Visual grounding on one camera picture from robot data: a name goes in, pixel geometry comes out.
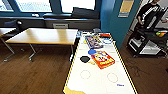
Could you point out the blue round disc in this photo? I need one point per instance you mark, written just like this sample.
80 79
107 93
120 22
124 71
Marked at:
92 52

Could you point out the colourful puzzle box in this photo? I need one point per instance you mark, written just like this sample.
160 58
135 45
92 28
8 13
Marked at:
94 41

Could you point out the dark bowl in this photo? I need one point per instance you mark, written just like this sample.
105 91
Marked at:
85 59

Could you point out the orange game box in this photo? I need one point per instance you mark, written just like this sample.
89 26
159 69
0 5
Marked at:
102 59

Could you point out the small red item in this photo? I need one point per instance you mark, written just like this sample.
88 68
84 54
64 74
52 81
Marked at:
105 35

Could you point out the grey bench vent panel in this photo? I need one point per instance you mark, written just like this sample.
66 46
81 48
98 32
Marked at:
60 25

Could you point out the dark bag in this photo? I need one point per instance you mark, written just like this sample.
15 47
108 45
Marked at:
85 12

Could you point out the yellow edged white table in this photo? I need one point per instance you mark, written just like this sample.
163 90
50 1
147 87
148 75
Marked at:
100 80

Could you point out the pale long table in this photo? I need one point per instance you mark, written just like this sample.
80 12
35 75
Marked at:
45 36

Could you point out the dark window bench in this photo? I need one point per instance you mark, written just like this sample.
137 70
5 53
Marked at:
36 20

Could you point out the black wheeled cart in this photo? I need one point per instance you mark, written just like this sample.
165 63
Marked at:
146 33

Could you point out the dark office chair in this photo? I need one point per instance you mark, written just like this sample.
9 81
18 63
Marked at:
13 26

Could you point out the colourful toy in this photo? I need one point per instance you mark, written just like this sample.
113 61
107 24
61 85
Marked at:
160 33

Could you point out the long wooden table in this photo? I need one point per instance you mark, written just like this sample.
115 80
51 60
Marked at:
5 32

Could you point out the yellow wall sign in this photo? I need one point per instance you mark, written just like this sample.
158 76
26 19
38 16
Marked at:
126 7

